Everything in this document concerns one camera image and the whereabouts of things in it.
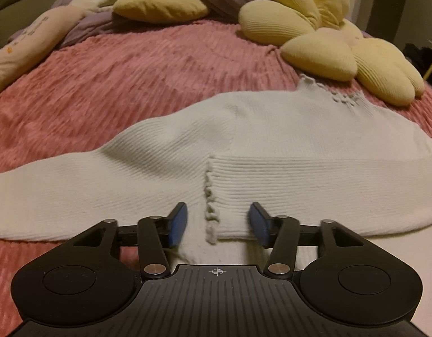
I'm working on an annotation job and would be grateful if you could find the small yellow pillow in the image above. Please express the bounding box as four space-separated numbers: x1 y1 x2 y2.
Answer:
112 0 210 22

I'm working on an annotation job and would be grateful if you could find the dark cloth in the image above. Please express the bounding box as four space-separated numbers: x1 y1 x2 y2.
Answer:
406 44 432 78

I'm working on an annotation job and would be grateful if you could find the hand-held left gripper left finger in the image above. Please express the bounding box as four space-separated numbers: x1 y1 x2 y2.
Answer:
65 202 188 279

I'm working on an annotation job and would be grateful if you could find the cream plush toy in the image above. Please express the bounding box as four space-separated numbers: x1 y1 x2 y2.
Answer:
0 0 122 92

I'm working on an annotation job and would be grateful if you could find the white knit sweater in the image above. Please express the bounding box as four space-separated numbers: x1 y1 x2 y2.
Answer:
0 74 432 274

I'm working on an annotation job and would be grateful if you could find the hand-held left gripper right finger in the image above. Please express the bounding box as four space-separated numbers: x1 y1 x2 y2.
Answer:
249 202 373 278

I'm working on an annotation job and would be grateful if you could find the pink ribbed bed blanket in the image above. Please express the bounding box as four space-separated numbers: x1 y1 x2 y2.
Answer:
0 17 432 324

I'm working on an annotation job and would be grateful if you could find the yellow flower-shaped pillow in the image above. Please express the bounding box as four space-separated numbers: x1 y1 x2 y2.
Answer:
238 0 425 106

